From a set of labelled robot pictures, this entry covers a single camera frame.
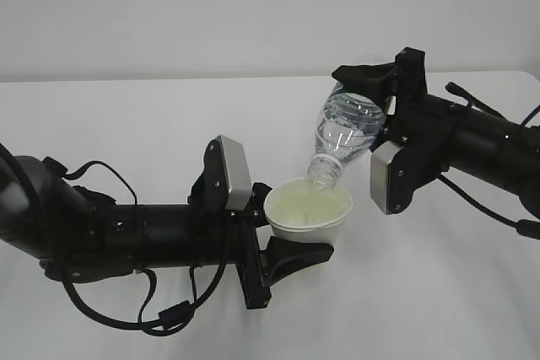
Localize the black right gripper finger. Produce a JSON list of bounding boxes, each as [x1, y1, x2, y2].
[[331, 62, 398, 103]]

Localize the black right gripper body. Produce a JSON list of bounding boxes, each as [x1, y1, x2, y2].
[[370, 46, 461, 180]]

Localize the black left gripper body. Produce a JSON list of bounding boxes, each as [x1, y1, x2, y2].
[[230, 191, 270, 309]]

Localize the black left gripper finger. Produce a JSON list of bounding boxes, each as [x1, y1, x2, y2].
[[251, 182, 272, 225], [261, 236, 334, 287]]

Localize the white paper cup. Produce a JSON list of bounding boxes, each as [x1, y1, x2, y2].
[[263, 178, 354, 244]]

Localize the clear water bottle green label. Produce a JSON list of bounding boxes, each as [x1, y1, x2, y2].
[[307, 82, 386, 189]]

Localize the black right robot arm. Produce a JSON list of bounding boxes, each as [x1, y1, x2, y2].
[[332, 47, 539, 217]]

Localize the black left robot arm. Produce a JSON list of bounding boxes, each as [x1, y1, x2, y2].
[[1, 136, 333, 309]]

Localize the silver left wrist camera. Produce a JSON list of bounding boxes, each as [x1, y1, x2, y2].
[[189, 135, 253, 213]]

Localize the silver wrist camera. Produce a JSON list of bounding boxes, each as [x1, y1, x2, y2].
[[370, 140, 431, 216], [189, 135, 253, 213]]

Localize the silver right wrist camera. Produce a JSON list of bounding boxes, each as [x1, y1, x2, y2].
[[370, 140, 431, 216]]

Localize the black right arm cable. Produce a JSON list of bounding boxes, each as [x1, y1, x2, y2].
[[438, 82, 540, 241]]

